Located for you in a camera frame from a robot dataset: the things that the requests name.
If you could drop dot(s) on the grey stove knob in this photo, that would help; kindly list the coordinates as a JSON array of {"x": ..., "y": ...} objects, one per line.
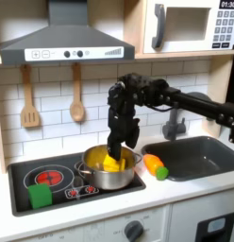
[{"x": 133, "y": 231}]

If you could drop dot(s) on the white kitchen cabinet front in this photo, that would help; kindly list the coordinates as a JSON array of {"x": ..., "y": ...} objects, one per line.
[{"x": 181, "y": 220}]

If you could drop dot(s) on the orange toy carrot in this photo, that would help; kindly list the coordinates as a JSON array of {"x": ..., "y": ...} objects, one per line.
[{"x": 152, "y": 164}]

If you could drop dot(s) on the dark oven door panel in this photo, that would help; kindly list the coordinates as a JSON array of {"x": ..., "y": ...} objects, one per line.
[{"x": 202, "y": 234}]

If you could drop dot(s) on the white toy microwave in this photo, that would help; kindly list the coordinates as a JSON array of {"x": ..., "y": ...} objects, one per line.
[{"x": 188, "y": 25}]

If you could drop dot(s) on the wooden spoon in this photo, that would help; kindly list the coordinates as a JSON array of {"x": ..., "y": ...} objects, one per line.
[{"x": 76, "y": 112}]

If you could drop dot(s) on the dark grey sink basin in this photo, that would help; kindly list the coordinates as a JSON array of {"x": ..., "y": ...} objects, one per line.
[{"x": 197, "y": 157}]

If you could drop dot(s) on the dark grey tap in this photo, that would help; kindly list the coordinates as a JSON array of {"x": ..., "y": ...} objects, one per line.
[{"x": 172, "y": 129}]

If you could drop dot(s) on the grey extractor hood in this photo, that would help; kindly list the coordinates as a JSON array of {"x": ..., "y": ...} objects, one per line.
[{"x": 65, "y": 38}]

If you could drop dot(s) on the black toy stove top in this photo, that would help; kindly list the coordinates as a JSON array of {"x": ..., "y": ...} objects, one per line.
[{"x": 18, "y": 189}]

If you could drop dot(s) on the yellow toy block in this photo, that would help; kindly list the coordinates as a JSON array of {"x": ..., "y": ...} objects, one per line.
[{"x": 114, "y": 165}]

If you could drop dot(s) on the light wooden shelf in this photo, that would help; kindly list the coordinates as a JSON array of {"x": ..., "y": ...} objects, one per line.
[{"x": 185, "y": 55}]

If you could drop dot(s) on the steel toy pot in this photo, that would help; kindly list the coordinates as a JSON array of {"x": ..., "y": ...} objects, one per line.
[{"x": 109, "y": 181}]

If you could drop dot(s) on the wooden slotted spatula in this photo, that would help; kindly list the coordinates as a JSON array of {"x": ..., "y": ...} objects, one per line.
[{"x": 30, "y": 116}]

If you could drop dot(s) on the green toy block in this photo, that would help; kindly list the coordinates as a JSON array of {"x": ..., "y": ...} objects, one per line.
[{"x": 40, "y": 197}]

